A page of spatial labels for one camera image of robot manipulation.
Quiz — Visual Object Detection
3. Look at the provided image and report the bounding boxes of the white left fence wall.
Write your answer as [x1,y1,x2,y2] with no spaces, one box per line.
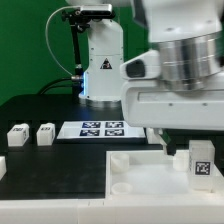
[0,156,7,181]

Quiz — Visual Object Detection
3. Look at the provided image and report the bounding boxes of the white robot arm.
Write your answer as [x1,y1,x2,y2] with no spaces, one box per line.
[66,0,224,131]

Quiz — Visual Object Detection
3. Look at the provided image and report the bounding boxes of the white fence wall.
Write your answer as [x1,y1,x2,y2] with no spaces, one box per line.
[0,199,224,224]
[0,156,7,181]

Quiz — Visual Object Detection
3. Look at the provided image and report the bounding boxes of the grey camera cable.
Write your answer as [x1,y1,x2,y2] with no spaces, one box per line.
[45,6,75,77]

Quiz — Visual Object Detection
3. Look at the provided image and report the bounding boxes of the black base cables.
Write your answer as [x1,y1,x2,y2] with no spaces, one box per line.
[37,77,84,95]

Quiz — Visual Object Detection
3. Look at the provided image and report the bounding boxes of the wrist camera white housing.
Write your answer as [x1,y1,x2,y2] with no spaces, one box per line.
[120,50,161,80]

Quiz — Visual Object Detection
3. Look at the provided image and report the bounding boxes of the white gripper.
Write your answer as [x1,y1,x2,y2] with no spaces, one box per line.
[122,81,224,156]

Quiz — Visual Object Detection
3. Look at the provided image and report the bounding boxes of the white front fence wall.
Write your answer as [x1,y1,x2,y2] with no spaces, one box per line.
[0,199,224,224]

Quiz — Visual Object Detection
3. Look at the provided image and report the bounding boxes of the black camera on stand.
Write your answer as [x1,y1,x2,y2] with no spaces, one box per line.
[61,4,115,76]

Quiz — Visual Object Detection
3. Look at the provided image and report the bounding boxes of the AprilTag marker sheet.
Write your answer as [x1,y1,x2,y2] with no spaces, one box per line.
[57,121,145,139]

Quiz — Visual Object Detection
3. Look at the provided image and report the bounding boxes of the white square tabletop part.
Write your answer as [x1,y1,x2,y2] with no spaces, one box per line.
[106,150,224,198]

